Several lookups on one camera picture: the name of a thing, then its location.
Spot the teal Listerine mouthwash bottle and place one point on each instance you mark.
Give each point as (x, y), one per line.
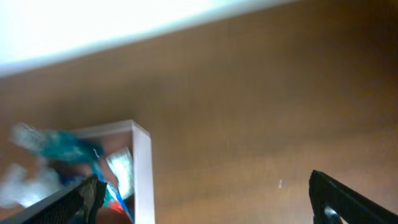
(56, 145)

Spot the green white soap packet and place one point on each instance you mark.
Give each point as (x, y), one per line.
(121, 165)

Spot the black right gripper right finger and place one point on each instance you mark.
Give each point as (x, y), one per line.
(333, 202)

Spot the blue white toothbrush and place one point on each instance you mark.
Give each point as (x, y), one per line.
(96, 170)

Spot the pink cardboard box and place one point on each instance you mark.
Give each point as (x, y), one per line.
(115, 136)

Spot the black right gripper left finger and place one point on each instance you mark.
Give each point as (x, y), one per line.
(77, 203)

